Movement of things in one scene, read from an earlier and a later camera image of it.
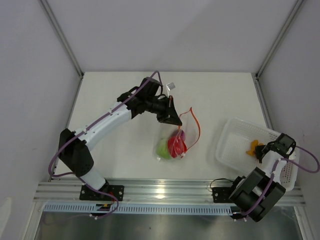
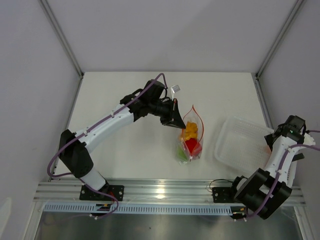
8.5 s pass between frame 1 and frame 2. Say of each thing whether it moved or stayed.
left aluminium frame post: stayed
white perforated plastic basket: stayed
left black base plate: stayed
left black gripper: stayed
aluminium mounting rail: stayed
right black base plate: stayed
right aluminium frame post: stayed
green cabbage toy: moved
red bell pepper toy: moved
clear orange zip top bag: moved
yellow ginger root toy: moved
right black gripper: moved
